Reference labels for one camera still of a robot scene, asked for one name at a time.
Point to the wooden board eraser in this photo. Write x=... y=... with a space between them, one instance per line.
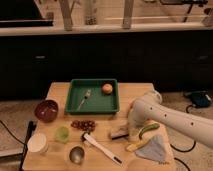
x=119 y=132

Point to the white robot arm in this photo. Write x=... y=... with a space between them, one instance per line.
x=149 y=106

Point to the green plastic cup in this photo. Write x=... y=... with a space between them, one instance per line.
x=62 y=134

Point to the white paper cup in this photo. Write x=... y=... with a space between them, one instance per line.
x=37 y=144

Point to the orange fruit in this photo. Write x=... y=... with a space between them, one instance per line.
x=107 y=88

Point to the green plastic tray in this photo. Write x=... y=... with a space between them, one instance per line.
x=98 y=102

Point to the silver fork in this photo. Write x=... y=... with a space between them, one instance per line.
x=86 y=96

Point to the bunch of purple grapes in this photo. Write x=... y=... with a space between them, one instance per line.
x=84 y=125

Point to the green cucumber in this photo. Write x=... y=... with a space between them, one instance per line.
x=147 y=128

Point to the dark red bowl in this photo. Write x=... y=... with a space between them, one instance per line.
x=46 y=111

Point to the small metal bowl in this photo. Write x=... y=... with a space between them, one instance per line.
x=76 y=155

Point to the grey blue cloth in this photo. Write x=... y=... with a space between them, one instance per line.
x=154 y=150

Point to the dark blue device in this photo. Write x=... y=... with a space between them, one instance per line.
x=200 y=99

